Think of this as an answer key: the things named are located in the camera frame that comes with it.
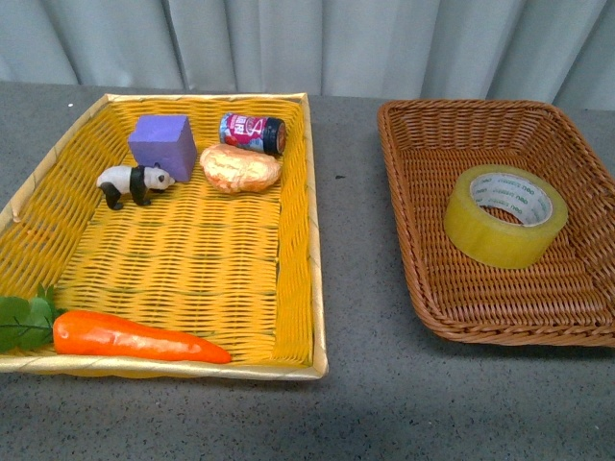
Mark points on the yellow packing tape roll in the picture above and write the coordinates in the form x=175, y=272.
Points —
x=503, y=216

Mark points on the brown wicker basket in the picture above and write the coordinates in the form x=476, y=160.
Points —
x=564, y=299

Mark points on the toy bread loaf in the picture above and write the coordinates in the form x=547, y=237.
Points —
x=232, y=170

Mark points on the small red labelled can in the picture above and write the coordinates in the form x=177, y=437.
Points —
x=262, y=134

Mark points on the purple foam cube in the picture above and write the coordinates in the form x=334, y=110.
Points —
x=166, y=141

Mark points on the toy panda figure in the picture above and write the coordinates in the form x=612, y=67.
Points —
x=121, y=180

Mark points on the toy orange carrot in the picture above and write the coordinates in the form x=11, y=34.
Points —
x=31, y=324

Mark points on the grey curtain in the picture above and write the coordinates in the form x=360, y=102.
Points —
x=561, y=52

